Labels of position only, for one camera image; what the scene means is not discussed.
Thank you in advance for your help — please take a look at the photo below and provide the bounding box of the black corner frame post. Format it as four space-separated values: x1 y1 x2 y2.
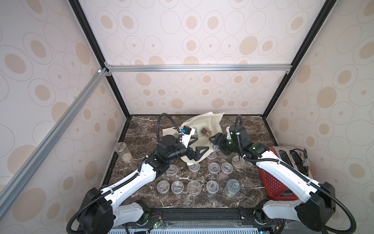
68 0 131 119
262 0 338 119

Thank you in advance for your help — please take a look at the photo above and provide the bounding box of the clear plastic jar by wall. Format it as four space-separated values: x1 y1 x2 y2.
115 142 133 163

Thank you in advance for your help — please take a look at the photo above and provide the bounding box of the black corner frame post left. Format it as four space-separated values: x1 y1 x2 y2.
68 0 131 119

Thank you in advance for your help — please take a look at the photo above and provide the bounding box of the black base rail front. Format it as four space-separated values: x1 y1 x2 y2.
108 207 329 234

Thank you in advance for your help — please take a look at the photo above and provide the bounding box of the cream canvas starry night bag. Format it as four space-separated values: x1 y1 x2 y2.
179 112 224 166

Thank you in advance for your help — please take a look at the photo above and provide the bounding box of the silver aluminium bar left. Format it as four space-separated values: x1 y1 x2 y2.
1 67 108 219

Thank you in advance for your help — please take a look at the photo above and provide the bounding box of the black corner frame post right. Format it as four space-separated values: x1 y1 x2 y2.
262 0 338 119

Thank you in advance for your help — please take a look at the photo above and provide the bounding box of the large clear seed jar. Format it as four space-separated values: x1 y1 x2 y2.
224 179 241 198

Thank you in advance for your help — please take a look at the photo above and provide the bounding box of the red and steel toaster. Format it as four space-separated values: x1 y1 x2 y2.
259 146 314 201

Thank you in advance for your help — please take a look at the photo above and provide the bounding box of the wide amber seed jar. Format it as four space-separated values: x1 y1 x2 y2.
231 155 246 170

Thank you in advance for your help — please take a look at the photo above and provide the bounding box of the silver aluminium crossbar back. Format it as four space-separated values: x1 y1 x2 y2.
107 64 292 73

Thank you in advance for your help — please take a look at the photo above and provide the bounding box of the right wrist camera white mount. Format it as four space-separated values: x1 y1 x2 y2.
226 125 235 140

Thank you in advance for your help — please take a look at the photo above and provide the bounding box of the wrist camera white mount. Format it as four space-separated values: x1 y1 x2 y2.
180 125 196 148
226 125 235 140

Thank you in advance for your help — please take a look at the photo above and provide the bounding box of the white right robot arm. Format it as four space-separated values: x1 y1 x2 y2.
209 115 356 234

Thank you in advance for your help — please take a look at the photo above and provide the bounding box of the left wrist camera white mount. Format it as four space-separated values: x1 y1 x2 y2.
180 125 196 148

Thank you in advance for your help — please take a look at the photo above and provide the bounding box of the clear seed jar row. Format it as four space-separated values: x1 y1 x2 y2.
206 151 217 162

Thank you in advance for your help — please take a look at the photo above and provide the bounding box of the red black label jar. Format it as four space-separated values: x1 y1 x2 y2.
201 127 212 138

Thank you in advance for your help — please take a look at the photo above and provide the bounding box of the orange seed jar clear lid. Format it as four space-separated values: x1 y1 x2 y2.
189 163 201 174

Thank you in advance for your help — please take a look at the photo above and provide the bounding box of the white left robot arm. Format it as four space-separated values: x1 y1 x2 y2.
66 126 209 234

